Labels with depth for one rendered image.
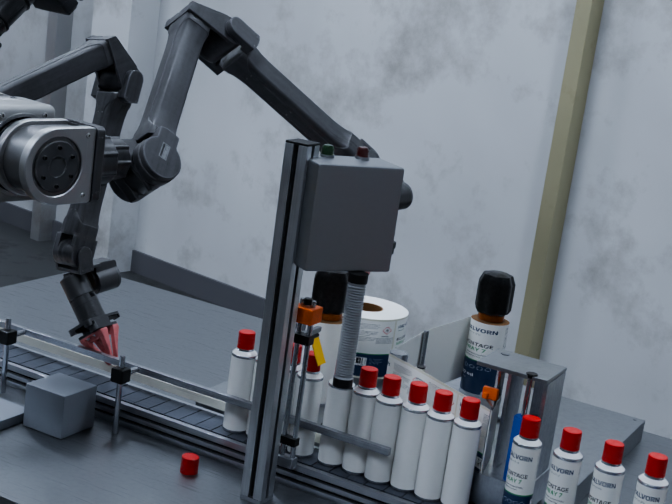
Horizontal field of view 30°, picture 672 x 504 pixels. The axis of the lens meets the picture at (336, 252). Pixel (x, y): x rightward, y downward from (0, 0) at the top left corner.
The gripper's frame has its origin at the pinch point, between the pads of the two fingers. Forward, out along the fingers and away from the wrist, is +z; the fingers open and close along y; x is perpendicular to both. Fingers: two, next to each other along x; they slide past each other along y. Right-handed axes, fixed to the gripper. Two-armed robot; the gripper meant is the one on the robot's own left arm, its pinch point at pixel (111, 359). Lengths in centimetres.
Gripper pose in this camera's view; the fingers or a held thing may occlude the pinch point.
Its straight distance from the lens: 267.8
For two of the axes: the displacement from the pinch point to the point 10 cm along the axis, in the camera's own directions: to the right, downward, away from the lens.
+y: 4.6, -1.3, 8.8
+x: -7.7, 4.4, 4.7
